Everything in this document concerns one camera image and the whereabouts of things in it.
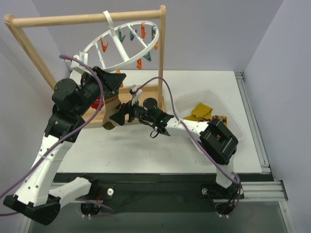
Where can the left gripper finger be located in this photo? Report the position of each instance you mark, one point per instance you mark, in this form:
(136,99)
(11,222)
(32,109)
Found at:
(114,81)
(101,74)

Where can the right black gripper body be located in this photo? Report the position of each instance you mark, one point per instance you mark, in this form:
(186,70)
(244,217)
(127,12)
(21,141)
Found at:
(129,112)

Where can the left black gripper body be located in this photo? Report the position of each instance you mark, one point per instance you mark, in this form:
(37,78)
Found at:
(101,79)

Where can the red white patterned sock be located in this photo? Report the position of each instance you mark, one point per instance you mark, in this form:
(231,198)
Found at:
(97,104)

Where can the white round clip hanger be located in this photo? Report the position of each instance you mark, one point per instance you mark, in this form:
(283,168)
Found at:
(145,32)

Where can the mustard yellow sock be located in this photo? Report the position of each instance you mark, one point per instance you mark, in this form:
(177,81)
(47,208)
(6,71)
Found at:
(201,112)

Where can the maroon striped beige sock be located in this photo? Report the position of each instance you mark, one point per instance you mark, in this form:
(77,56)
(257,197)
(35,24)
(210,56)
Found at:
(223,119)

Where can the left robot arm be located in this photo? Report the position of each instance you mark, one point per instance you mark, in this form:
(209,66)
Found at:
(35,199)

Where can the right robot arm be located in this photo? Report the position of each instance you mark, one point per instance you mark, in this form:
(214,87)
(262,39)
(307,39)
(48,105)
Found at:
(212,138)

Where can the white plastic basket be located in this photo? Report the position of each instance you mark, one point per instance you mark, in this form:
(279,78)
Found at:
(186,103)

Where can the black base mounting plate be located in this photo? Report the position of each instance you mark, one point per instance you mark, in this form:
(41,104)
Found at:
(116,193)

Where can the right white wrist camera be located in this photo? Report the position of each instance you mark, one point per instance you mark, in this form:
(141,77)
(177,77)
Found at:
(135,92)

